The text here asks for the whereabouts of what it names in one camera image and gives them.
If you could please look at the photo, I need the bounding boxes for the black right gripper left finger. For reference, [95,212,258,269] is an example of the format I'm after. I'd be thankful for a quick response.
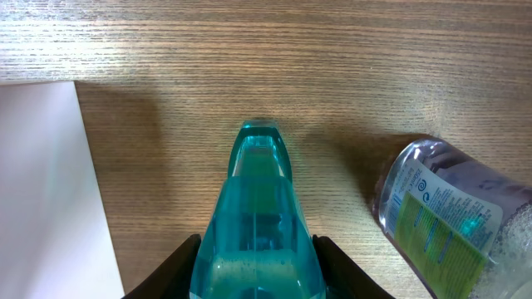
[123,234,201,299]

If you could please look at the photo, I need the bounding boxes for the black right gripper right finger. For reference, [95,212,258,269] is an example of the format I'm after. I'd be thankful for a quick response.
[313,235,394,299]

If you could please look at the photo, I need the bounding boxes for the clear purple soap bottle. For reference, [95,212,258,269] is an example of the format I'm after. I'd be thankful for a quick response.
[373,136,531,298]

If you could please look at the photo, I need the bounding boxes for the teal liquid bottle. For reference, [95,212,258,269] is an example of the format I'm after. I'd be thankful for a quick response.
[190,120,327,299]

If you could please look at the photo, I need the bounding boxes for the white cardboard box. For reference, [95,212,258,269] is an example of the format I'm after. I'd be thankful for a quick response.
[1,81,124,298]

